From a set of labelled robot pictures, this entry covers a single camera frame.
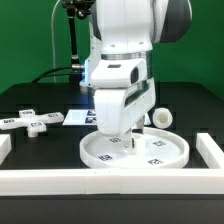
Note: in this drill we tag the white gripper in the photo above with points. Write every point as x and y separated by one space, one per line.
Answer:
118 110

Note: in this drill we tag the white round table top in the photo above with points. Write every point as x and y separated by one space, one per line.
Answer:
154 148

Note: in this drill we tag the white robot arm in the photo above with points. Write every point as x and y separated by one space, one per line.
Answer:
124 32

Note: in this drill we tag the white marker sheet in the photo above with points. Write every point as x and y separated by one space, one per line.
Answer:
80 117

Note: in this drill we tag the white cross-shaped table base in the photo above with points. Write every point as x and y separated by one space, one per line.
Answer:
33 122

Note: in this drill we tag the white U-shaped fence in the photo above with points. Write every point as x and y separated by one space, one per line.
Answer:
209 180

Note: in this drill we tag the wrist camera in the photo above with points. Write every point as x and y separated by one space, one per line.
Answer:
119 73

